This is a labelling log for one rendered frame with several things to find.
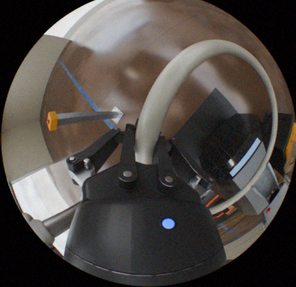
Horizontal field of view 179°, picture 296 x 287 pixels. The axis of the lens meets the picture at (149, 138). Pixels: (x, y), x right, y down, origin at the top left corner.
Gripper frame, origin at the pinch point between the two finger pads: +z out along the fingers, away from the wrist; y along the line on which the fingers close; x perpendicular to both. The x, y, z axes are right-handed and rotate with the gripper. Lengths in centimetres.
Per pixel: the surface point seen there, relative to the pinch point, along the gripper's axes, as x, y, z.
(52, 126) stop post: -22, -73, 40
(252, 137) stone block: 5, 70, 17
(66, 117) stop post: -18, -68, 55
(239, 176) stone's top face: -20, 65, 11
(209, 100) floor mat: 24, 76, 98
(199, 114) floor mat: 3, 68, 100
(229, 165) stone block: -18, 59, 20
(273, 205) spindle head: -15, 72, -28
